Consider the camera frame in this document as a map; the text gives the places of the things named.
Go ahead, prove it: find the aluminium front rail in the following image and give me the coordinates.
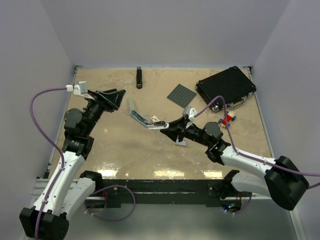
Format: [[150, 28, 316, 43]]
[[31, 177, 296, 200]]

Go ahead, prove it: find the grey staple tray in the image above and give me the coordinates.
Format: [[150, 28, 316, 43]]
[[175, 139, 188, 147]]

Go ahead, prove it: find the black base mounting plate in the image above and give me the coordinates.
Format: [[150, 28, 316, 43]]
[[84, 179, 250, 208]]

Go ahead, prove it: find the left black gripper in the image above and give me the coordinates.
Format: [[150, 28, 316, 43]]
[[83, 89, 126, 136]]

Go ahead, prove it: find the red blue lego car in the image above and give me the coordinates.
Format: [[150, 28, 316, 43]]
[[218, 111, 237, 129]]

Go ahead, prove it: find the black stapler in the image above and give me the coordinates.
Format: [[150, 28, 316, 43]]
[[136, 66, 143, 89]]

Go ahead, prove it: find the light blue stapler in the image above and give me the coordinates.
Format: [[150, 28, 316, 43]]
[[129, 109, 169, 130]]

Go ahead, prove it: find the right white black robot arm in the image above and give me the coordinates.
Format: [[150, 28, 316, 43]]
[[160, 116, 310, 211]]

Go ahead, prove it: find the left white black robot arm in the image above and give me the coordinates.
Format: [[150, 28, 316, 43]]
[[19, 84, 126, 240]]

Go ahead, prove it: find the beige green stapler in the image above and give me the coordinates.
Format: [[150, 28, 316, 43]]
[[128, 97, 135, 110]]

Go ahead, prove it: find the black carrying case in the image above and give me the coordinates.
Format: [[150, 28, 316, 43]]
[[195, 66, 257, 113]]

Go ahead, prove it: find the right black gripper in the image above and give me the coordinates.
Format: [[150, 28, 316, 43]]
[[161, 115, 212, 148]]

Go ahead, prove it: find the grey lego baseplate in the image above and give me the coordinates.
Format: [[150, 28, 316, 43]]
[[166, 84, 197, 108]]

